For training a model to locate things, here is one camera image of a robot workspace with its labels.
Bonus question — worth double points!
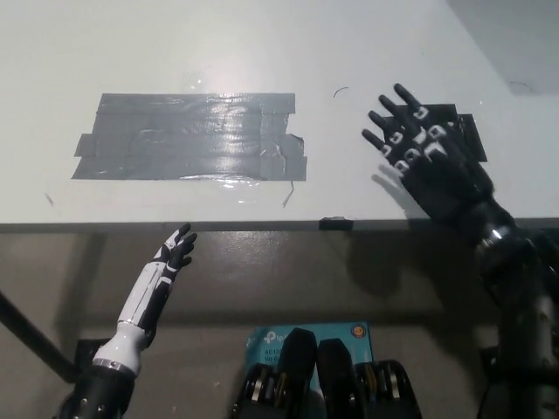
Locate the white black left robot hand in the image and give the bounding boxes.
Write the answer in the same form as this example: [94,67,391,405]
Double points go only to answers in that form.
[115,223,198,342]

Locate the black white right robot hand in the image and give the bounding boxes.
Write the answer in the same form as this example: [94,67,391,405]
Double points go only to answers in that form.
[361,83,514,232]

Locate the black robot legs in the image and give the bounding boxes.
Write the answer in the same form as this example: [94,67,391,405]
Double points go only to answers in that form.
[229,326,421,419]

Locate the small black edge tape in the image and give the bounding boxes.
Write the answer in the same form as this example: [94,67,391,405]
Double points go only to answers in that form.
[318,215,354,231]

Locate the black table leg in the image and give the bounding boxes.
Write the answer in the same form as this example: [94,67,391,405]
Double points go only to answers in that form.
[0,287,84,385]

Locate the teal router box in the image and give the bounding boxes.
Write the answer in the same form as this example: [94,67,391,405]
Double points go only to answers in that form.
[244,321,372,366]

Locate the grey duct tape patch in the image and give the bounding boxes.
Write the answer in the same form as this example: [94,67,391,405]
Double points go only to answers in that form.
[71,92,308,182]

